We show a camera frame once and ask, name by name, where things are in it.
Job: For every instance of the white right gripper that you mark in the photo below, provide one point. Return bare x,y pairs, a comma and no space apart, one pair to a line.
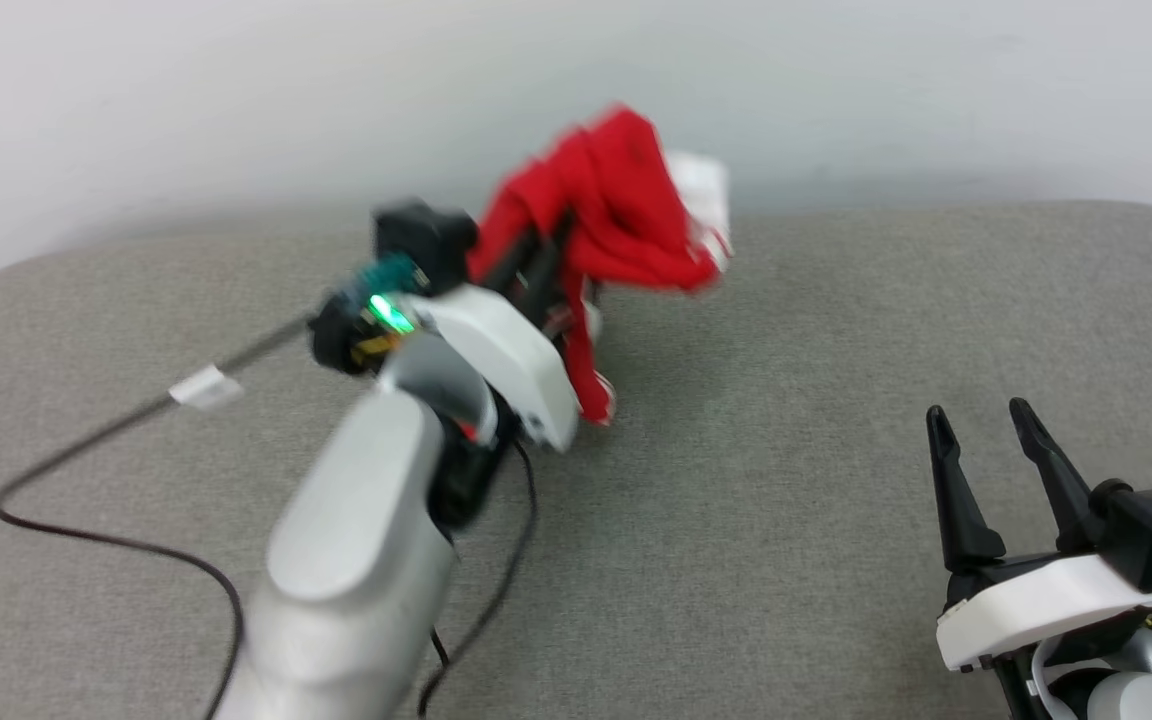
1036,605

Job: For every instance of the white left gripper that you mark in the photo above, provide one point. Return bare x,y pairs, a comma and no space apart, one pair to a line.
501,345

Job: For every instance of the red and white sleeveless jersey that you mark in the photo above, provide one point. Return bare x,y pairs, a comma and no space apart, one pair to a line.
626,200

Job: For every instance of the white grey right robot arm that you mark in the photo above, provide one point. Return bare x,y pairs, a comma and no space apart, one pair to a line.
1126,695

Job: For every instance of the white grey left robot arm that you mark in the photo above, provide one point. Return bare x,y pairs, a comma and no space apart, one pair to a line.
356,560

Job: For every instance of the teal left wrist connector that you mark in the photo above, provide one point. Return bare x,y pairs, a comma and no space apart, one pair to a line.
388,273

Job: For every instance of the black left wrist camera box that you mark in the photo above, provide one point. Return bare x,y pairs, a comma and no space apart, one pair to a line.
421,240

